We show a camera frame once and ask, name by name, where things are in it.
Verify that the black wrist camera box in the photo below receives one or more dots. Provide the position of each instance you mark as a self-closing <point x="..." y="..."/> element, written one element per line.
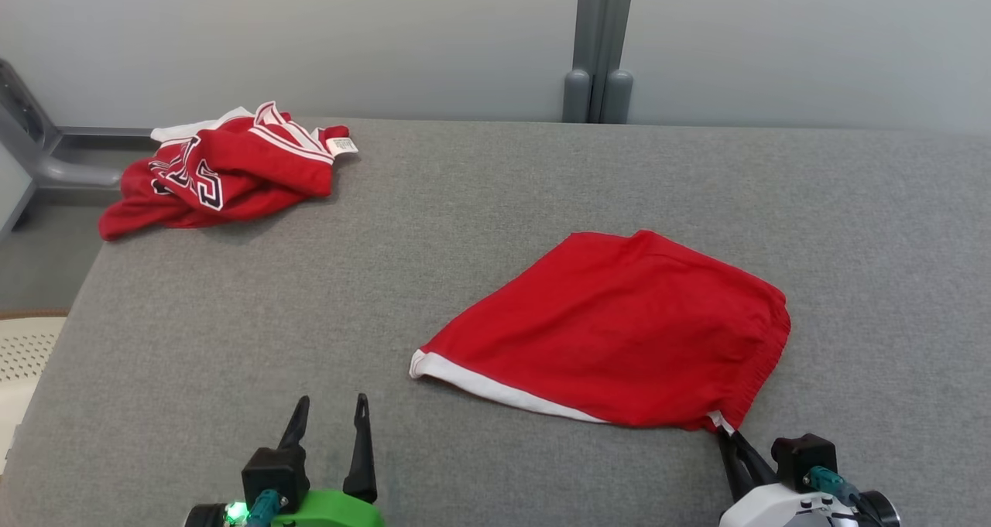
<point x="801" y="453"/>
<point x="271" y="473"/>

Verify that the grey metal frame rail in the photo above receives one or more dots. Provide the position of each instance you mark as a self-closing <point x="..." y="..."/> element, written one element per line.
<point x="70" y="172"/>

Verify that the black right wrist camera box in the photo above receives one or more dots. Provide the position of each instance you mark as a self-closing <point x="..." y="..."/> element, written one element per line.
<point x="801" y="453"/>

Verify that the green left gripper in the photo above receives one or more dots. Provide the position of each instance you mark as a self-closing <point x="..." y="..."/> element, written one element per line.
<point x="333" y="511"/>

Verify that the grey metal frame post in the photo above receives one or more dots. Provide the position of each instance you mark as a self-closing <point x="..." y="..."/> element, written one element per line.
<point x="598" y="47"/>

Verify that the grey fabric sofa seat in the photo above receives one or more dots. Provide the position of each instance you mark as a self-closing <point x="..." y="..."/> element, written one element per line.
<point x="542" y="186"/>

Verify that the white perforated laundry basket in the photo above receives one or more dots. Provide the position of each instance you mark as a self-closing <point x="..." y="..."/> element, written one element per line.
<point x="23" y="372"/>

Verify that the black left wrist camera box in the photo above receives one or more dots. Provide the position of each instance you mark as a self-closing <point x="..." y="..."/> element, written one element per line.
<point x="271" y="473"/>

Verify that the red shorts with white trim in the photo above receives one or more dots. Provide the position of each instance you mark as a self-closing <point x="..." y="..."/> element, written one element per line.
<point x="619" y="326"/>

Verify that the red basketball jersey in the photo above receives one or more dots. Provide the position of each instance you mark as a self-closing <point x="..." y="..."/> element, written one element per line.
<point x="248" y="163"/>

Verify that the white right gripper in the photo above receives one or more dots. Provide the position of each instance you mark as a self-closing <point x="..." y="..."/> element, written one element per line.
<point x="774" y="508"/>

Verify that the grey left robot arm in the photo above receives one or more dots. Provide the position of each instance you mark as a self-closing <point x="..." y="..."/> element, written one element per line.
<point x="205" y="518"/>

